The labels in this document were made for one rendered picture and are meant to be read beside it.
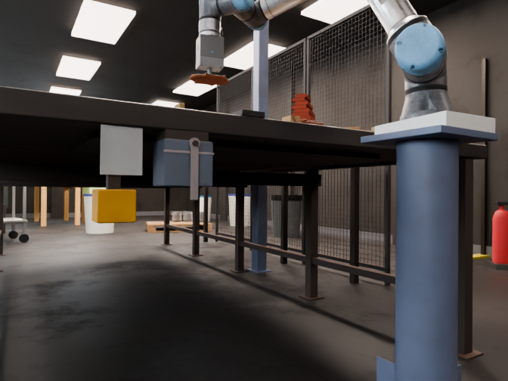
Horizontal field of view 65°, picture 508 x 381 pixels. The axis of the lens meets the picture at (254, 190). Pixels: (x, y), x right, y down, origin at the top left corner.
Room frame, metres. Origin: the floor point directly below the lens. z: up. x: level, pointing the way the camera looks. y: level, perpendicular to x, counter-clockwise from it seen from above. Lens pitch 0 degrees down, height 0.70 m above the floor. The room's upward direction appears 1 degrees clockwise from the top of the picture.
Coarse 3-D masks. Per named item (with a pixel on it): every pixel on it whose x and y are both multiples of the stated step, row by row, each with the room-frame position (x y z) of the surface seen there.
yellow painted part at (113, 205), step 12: (108, 180) 0.96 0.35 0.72; (120, 180) 0.97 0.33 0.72; (96, 192) 0.92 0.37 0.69; (108, 192) 0.93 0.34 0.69; (120, 192) 0.94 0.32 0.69; (132, 192) 0.95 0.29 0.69; (96, 204) 0.92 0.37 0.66; (108, 204) 0.93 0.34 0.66; (120, 204) 0.94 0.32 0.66; (132, 204) 0.95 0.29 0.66; (96, 216) 0.92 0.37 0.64; (108, 216) 0.93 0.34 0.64; (120, 216) 0.94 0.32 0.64; (132, 216) 0.95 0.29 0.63
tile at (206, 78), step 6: (192, 78) 1.34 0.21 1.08; (198, 78) 1.34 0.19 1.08; (204, 78) 1.34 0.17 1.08; (210, 78) 1.34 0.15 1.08; (216, 78) 1.34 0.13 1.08; (222, 78) 1.34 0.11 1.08; (204, 84) 1.41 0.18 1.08; (210, 84) 1.41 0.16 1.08; (216, 84) 1.41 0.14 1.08; (222, 84) 1.41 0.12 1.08
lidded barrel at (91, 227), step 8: (88, 200) 6.43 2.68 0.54; (88, 208) 6.44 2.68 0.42; (88, 216) 6.45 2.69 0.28; (88, 224) 6.46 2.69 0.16; (96, 224) 6.44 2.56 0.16; (104, 224) 6.49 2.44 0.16; (112, 224) 6.62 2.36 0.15; (88, 232) 6.47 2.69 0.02; (96, 232) 6.44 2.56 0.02; (104, 232) 6.50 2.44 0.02; (112, 232) 6.64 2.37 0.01
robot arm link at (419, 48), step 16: (368, 0) 1.10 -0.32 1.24; (384, 0) 1.06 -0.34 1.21; (400, 0) 1.05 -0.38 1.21; (384, 16) 1.07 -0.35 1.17; (400, 16) 1.04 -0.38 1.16; (416, 16) 1.02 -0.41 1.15; (400, 32) 1.03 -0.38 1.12; (416, 32) 1.00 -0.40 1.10; (432, 32) 0.98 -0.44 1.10; (400, 48) 1.01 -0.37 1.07; (416, 48) 1.00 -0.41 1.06; (432, 48) 0.98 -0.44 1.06; (400, 64) 1.04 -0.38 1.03; (416, 64) 1.00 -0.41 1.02; (432, 64) 1.00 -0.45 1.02; (416, 80) 1.11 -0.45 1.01
